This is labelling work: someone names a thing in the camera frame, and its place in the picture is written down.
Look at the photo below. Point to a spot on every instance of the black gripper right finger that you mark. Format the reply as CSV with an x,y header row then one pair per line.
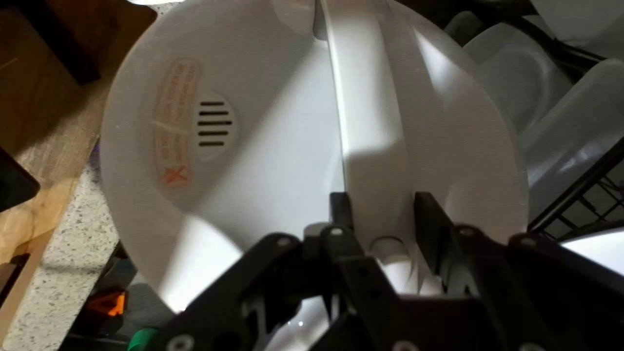
x,y
440,239

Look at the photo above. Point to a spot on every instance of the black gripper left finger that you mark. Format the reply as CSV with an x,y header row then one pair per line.
x,y
340,209

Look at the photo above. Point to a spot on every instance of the white rice cooker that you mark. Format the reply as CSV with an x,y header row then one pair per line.
x,y
233,122

